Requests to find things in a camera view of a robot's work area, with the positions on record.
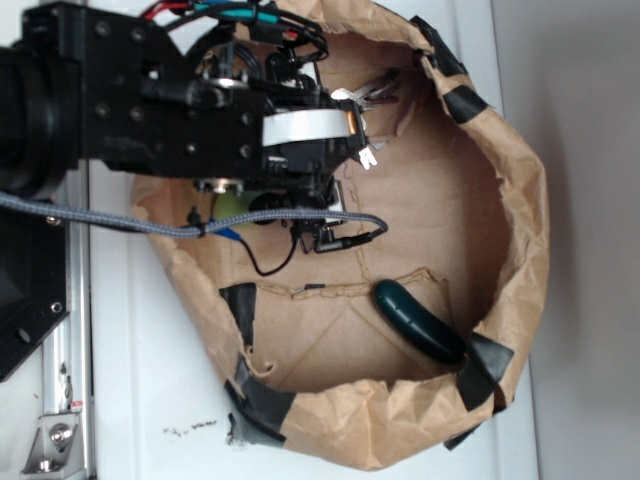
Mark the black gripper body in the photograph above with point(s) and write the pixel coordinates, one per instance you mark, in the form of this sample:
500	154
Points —
234	110

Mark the silver key bunch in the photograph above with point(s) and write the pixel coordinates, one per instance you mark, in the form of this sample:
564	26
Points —
377	92

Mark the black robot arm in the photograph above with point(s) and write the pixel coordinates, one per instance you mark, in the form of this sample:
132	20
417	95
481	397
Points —
220	92

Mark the green plush toy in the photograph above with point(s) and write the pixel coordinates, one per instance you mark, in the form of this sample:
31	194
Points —
229	205

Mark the brown paper bag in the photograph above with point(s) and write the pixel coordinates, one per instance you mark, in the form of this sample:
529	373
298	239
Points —
306	356

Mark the dark green toy cucumber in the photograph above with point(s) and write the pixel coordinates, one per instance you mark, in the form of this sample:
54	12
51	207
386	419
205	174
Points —
416	324

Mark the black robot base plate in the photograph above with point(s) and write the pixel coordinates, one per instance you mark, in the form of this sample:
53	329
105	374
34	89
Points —
33	285

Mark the aluminium rail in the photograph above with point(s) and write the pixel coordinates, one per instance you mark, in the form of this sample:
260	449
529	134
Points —
67	351

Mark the metal corner bracket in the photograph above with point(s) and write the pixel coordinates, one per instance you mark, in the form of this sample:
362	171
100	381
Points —
56	452

